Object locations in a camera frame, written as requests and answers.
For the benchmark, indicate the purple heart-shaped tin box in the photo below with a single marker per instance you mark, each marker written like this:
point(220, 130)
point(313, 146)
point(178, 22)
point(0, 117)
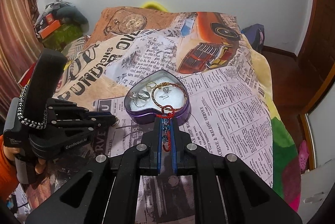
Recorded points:
point(142, 102)

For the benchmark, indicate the orange box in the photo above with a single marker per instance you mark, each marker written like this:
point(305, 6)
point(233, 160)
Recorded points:
point(49, 29)

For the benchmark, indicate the pink croc shoe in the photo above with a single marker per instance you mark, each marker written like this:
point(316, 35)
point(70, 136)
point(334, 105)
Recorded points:
point(303, 156)

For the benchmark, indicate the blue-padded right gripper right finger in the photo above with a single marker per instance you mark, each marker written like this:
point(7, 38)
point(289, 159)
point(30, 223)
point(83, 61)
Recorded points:
point(226, 190)

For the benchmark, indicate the colourful fleece blanket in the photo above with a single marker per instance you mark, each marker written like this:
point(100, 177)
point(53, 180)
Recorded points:
point(286, 177)

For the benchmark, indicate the silver rings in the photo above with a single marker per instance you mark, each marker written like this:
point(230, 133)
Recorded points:
point(138, 98)

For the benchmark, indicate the newspaper print bed blanket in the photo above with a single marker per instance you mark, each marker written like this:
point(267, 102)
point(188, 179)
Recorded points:
point(210, 126)

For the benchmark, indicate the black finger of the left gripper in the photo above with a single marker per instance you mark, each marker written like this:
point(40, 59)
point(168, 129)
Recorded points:
point(73, 127)

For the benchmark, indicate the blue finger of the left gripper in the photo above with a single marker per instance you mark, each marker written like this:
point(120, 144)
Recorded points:
point(66, 110)

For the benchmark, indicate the hand in orange sleeve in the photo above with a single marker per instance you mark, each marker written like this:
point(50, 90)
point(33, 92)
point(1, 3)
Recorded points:
point(9, 180)

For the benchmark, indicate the white sliding door with hearts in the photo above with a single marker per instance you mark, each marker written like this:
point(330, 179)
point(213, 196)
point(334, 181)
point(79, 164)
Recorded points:
point(318, 127)

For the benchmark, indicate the wooden wardrobe frame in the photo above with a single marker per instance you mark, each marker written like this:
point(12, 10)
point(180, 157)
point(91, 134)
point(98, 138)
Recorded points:
point(298, 77)

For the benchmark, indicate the silver earring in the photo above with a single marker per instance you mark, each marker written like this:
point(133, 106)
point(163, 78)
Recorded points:
point(165, 92)

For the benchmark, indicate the yellow pillow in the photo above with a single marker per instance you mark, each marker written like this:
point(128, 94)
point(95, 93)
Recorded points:
point(154, 5)

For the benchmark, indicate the striped red beige curtain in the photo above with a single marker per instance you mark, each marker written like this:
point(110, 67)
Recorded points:
point(20, 47)

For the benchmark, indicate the dark blue cloth bundle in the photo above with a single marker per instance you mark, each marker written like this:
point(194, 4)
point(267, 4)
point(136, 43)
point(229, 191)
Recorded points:
point(255, 34)

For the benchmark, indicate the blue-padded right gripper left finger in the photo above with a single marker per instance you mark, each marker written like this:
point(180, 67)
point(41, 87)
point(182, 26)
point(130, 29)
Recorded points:
point(106, 189)

